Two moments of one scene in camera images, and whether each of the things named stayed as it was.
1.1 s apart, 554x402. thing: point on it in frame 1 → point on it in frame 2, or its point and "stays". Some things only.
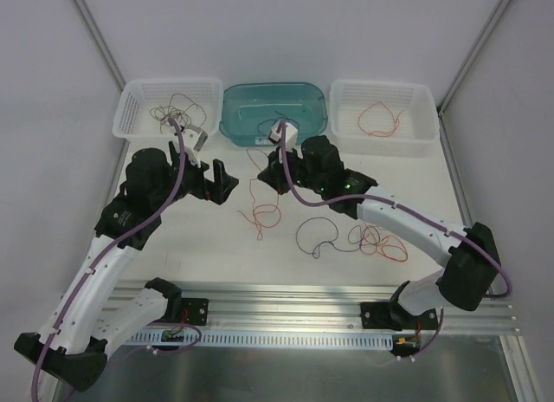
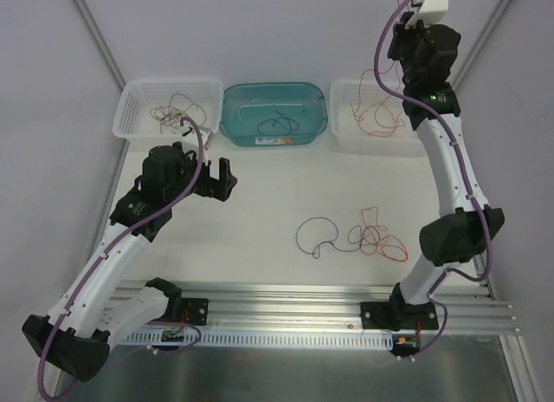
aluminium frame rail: x=317 y=306 stays
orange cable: x=245 y=217 → x=361 y=119
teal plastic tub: x=250 y=110 stays
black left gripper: x=203 y=182 stays
